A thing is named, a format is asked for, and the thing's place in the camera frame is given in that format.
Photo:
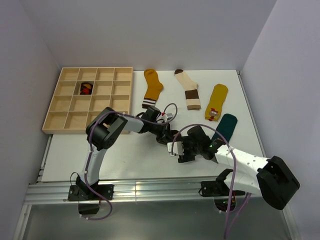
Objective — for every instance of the black red yellow argyle sock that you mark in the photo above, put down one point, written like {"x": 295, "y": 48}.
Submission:
{"x": 86, "y": 88}

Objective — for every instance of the mustard sock brown white stripes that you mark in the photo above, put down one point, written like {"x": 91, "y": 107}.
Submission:
{"x": 154, "y": 88}

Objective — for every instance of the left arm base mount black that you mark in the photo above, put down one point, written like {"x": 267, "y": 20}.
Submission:
{"x": 89, "y": 203}

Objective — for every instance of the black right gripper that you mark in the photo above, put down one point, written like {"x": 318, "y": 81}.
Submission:
{"x": 186, "y": 157}

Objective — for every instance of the dark green sock bear motif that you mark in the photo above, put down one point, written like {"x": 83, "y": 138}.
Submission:
{"x": 227, "y": 126}

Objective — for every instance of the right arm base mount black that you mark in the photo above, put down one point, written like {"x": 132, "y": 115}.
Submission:
{"x": 219, "y": 191}

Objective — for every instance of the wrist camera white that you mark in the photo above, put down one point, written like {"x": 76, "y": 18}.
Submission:
{"x": 165, "y": 117}
{"x": 175, "y": 149}

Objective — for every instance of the wooden compartment tray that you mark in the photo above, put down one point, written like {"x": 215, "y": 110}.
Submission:
{"x": 70, "y": 113}

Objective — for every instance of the aluminium rail frame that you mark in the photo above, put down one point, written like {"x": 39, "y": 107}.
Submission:
{"x": 141, "y": 169}

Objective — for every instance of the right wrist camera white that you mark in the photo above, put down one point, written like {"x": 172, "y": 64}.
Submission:
{"x": 175, "y": 149}

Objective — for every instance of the yellow sock bear motif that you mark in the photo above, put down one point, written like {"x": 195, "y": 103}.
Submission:
{"x": 214, "y": 108}

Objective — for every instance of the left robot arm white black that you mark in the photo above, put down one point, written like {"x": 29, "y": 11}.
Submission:
{"x": 105, "y": 129}

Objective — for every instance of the cream sock brown stripes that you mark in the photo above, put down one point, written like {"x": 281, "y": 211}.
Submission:
{"x": 190, "y": 88}

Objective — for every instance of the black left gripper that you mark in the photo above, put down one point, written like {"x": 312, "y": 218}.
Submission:
{"x": 165, "y": 135}

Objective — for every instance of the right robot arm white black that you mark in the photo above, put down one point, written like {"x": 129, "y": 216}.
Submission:
{"x": 243, "y": 173}

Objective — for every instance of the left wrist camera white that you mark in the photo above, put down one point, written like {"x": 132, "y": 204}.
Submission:
{"x": 165, "y": 117}

